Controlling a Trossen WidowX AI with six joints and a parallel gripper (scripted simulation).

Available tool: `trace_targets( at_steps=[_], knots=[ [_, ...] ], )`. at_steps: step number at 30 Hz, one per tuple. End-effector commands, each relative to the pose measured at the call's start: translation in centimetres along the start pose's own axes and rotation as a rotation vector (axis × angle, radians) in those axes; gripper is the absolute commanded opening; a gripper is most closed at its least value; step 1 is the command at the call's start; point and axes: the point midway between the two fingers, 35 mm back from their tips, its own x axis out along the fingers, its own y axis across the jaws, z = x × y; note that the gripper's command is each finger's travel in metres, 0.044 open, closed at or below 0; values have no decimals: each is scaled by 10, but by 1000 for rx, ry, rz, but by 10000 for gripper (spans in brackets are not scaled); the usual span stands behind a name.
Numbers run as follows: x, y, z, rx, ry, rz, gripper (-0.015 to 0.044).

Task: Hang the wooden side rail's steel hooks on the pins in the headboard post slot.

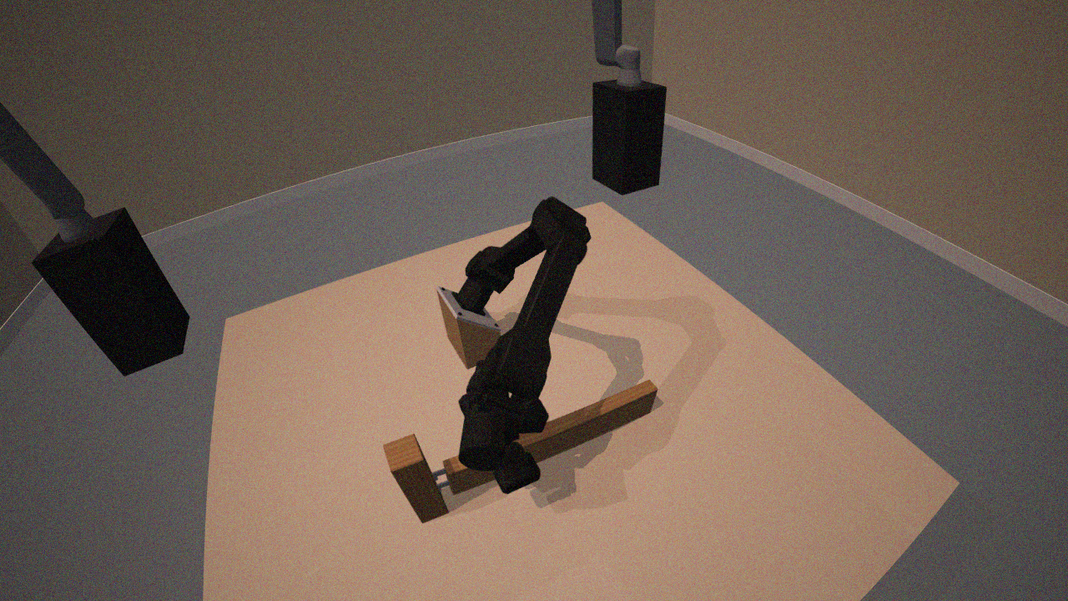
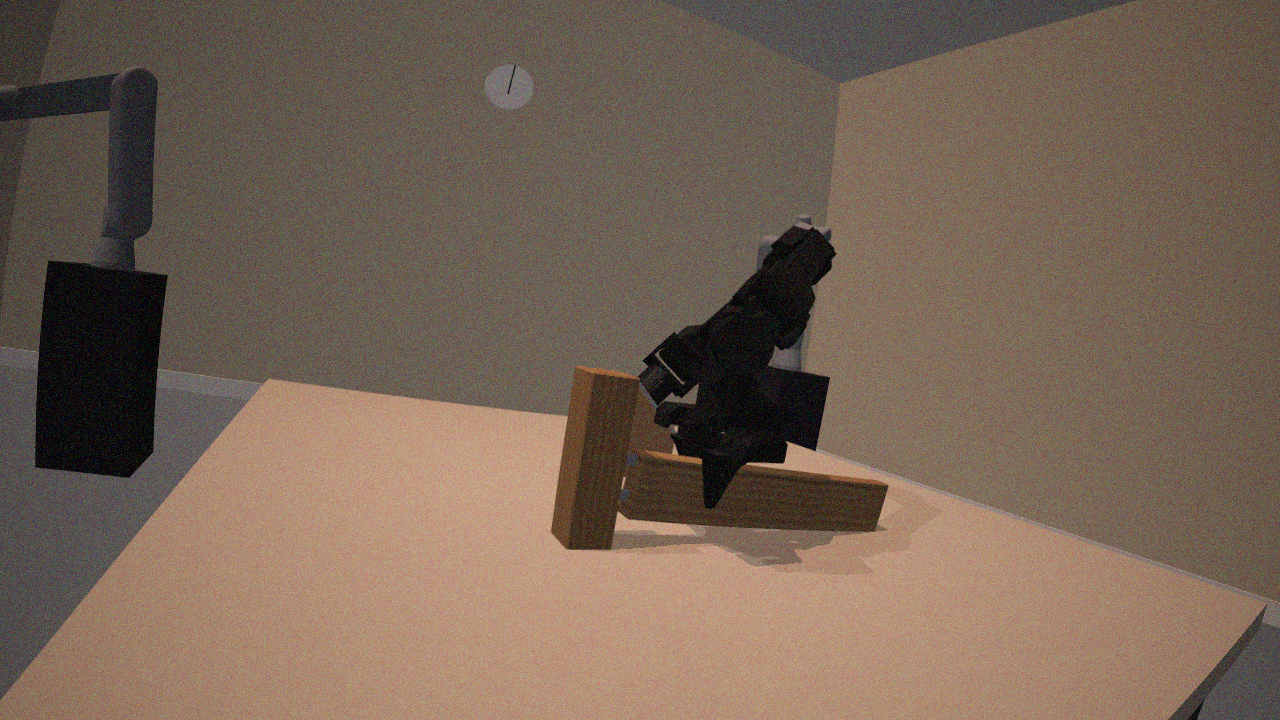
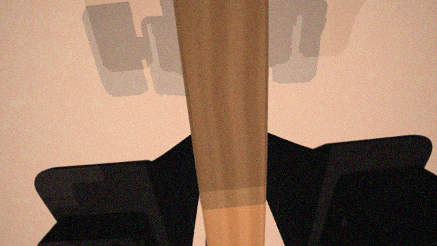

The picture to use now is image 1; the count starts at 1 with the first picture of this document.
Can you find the brown wooden post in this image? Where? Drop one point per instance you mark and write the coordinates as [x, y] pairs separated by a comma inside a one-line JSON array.
[[415, 478]]

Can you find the brown wooden plank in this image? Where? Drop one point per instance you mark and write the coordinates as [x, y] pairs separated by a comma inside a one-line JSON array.
[[562, 433]]

